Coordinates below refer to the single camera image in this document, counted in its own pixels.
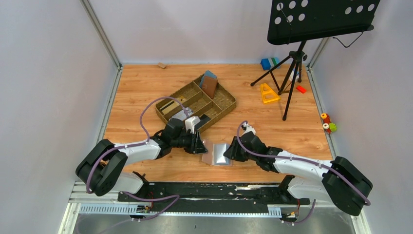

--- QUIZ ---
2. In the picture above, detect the white patterned card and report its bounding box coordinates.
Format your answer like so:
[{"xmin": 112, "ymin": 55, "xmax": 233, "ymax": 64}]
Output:
[{"xmin": 170, "ymin": 107, "xmax": 193, "ymax": 121}]

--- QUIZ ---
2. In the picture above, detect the brown leather wallet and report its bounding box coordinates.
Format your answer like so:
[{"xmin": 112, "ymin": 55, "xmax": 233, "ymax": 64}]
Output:
[{"xmin": 202, "ymin": 77, "xmax": 218, "ymax": 98}]

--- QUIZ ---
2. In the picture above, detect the black music stand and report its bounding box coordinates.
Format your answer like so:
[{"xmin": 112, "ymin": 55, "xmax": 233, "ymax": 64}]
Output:
[{"xmin": 264, "ymin": 0, "xmax": 380, "ymax": 120}]

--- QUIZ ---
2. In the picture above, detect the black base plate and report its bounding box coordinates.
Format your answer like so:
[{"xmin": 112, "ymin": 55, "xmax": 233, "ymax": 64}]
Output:
[{"xmin": 137, "ymin": 182, "xmax": 311, "ymax": 214}]

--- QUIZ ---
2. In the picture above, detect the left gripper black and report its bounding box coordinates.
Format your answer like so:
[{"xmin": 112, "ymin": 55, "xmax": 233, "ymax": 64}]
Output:
[{"xmin": 171, "ymin": 129, "xmax": 209, "ymax": 155}]

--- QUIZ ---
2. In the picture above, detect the small red block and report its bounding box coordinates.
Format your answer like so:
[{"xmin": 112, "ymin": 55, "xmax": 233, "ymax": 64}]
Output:
[{"xmin": 296, "ymin": 85, "xmax": 307, "ymax": 94}]

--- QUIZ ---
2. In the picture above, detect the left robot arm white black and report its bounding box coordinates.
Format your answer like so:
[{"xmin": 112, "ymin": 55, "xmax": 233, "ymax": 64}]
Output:
[{"xmin": 75, "ymin": 117, "xmax": 208, "ymax": 201}]

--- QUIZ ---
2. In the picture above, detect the black card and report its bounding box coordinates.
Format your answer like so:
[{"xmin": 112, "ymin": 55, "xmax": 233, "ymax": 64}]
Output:
[{"xmin": 195, "ymin": 114, "xmax": 211, "ymax": 130}]

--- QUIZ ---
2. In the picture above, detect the blue card wallet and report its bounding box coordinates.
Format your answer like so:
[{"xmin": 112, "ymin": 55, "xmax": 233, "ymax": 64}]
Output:
[{"xmin": 198, "ymin": 70, "xmax": 217, "ymax": 88}]

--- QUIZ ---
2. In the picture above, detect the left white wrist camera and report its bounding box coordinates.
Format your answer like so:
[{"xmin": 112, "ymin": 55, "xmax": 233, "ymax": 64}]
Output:
[{"xmin": 184, "ymin": 116, "xmax": 200, "ymax": 134}]

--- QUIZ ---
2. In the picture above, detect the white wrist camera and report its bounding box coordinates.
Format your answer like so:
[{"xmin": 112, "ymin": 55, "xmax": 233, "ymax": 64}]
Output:
[
  {"xmin": 184, "ymin": 116, "xmax": 200, "ymax": 134},
  {"xmin": 243, "ymin": 125, "xmax": 256, "ymax": 135}
]

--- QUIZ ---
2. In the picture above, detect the orange red toy piece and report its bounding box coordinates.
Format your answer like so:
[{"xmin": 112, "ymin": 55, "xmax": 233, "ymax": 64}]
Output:
[{"xmin": 320, "ymin": 113, "xmax": 331, "ymax": 124}]

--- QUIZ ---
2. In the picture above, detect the woven olive divided tray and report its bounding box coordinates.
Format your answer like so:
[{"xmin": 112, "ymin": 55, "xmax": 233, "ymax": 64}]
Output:
[{"xmin": 155, "ymin": 76, "xmax": 237, "ymax": 133}]

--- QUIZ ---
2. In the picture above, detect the blue green block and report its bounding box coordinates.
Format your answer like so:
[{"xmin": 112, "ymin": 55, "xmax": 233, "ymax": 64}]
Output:
[{"xmin": 260, "ymin": 57, "xmax": 280, "ymax": 71}]

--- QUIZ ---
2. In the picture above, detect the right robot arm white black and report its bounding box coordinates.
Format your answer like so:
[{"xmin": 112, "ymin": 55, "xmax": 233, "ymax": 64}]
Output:
[{"xmin": 224, "ymin": 132, "xmax": 373, "ymax": 216}]

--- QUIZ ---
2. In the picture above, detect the gold card in tray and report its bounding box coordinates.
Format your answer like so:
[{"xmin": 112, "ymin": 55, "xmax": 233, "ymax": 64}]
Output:
[{"xmin": 158, "ymin": 96, "xmax": 187, "ymax": 115}]

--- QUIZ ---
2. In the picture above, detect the green red toy piece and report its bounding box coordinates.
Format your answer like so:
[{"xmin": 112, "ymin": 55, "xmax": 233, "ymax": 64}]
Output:
[{"xmin": 322, "ymin": 122, "xmax": 337, "ymax": 134}]

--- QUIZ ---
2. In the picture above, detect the yellow triangular toy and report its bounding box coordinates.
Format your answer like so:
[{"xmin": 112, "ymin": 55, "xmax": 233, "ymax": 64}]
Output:
[{"xmin": 260, "ymin": 83, "xmax": 281, "ymax": 104}]

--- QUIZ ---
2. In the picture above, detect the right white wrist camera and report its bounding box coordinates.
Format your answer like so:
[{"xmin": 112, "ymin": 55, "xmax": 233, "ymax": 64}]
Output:
[{"xmin": 243, "ymin": 125, "xmax": 256, "ymax": 135}]

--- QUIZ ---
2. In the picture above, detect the small cardboard piece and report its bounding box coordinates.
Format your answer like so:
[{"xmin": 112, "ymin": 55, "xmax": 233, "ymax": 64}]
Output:
[{"xmin": 157, "ymin": 62, "xmax": 167, "ymax": 69}]

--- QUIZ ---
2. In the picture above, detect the aluminium frame rail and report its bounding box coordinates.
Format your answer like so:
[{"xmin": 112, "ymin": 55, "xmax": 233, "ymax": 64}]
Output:
[{"xmin": 69, "ymin": 181, "xmax": 362, "ymax": 217}]

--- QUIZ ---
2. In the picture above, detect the pink card holder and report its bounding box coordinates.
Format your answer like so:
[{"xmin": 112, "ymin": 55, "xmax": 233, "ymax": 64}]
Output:
[{"xmin": 201, "ymin": 139, "xmax": 232, "ymax": 166}]

